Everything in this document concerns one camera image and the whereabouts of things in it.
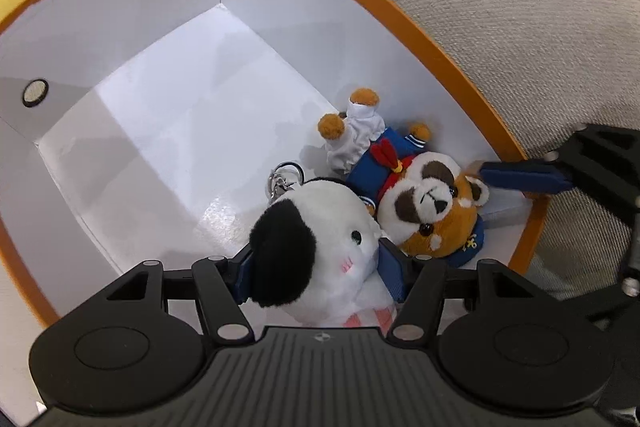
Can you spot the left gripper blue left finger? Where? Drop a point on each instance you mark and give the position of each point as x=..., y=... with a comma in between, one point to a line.
x=237, y=269

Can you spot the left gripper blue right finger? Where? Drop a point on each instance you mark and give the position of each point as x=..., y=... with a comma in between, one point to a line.
x=394, y=268

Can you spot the brown sailor dog plush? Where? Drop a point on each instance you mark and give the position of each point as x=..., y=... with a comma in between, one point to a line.
x=423, y=200

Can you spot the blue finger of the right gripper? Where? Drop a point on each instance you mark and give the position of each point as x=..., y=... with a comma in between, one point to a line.
x=527, y=176

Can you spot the white black-eared dog plush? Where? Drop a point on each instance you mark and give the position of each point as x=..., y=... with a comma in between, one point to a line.
x=315, y=257

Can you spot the orange cardboard storage box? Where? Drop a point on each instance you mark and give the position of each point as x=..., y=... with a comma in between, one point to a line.
x=145, y=129

